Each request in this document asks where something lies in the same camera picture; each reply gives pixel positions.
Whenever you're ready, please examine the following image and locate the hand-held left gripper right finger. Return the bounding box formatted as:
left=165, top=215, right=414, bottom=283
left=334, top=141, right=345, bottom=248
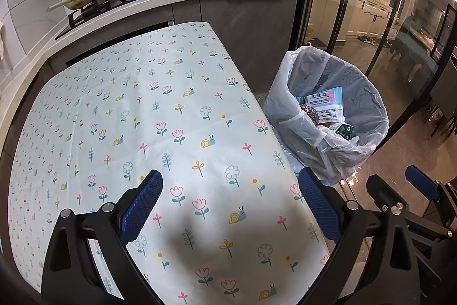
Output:
left=298, top=167, right=422, bottom=305

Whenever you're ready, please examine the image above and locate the steel wool scrubber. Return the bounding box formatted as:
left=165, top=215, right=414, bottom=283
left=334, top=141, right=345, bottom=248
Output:
left=300, top=103, right=320, bottom=127

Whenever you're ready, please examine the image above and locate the dark green wrapper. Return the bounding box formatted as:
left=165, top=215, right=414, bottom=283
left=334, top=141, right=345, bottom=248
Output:
left=334, top=123, right=354, bottom=140

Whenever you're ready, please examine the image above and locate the white sideboard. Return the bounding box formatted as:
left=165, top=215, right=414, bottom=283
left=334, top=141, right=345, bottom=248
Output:
left=357, top=0, right=393, bottom=37

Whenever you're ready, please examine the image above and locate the trash bin with clear liner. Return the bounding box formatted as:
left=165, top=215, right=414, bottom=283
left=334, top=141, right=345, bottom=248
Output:
left=262, top=45, right=390, bottom=184

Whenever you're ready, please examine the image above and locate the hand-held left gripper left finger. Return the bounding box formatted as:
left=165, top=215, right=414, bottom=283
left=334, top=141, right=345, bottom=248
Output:
left=41, top=169, right=164, bottom=305

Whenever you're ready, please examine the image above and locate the dining table with dark cloth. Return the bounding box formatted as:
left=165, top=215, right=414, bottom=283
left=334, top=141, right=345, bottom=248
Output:
left=393, top=15, right=441, bottom=77

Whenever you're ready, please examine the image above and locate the black gas stove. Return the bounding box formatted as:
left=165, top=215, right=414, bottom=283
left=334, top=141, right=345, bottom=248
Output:
left=53, top=0, right=192, bottom=40

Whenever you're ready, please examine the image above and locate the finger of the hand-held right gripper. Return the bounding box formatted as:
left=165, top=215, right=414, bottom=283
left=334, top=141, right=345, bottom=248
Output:
left=366, top=174, right=450, bottom=245
left=405, top=165, right=457, bottom=230

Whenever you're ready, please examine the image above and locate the light blue wipes packet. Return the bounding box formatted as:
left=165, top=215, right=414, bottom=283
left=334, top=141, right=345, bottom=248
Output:
left=294, top=86, right=345, bottom=123

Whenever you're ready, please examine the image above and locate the floral tablecloth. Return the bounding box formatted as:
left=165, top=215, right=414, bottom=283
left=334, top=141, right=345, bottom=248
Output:
left=7, top=21, right=332, bottom=305

